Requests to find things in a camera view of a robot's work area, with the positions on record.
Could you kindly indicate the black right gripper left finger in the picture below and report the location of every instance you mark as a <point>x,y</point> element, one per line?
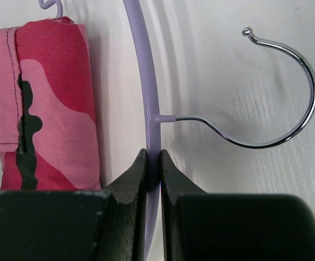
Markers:
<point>106,224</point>

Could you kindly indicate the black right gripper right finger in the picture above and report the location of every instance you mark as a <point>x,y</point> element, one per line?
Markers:
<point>202,226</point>

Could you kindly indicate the pink camouflage trousers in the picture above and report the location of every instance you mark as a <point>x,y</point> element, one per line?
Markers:
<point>48,135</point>

